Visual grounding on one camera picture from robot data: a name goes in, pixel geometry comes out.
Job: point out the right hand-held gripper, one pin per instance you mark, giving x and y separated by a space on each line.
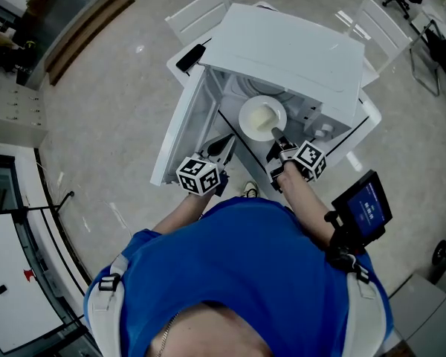
310 160

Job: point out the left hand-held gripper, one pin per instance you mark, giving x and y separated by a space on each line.
198 175

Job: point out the white round plate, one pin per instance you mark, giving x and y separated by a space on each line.
247 125

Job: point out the white microwave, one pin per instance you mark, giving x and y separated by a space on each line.
282 47

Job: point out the person's left forearm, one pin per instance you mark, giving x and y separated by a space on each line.
182 212

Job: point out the person's right forearm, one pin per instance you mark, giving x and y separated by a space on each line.
304 203

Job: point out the white table with black lines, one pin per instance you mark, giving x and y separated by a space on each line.
251 151

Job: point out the person's white shoe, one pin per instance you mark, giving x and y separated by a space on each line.
251 190

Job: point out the smartphone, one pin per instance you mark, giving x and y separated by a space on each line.
190 57

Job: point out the black tablet with blue screen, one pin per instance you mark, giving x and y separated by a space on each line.
368 208

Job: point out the person's blue shirt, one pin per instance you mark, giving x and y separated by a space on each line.
245 262

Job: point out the white slatted chair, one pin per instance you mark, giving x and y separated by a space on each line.
383 28
200 13

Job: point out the black whiteboard stand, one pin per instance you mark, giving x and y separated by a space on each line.
65 196

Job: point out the wooden step platform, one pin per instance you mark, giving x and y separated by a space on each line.
89 32

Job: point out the person's bare neck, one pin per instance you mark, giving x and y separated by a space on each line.
215 333

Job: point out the black wheel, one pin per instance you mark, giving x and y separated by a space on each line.
439 252

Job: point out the grey locker cabinet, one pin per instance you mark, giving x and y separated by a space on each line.
15 110

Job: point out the dark glass window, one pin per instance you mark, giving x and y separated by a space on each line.
0 188

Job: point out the red magnet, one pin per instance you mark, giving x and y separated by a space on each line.
29 274

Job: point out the coat rack with clothes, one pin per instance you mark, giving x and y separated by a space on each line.
3 54

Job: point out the whiteboard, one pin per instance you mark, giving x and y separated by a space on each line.
15 285

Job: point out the black whiteboard eraser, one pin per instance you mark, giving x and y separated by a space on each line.
1 289

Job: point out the metal frame chair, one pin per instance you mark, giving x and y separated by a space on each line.
442 58

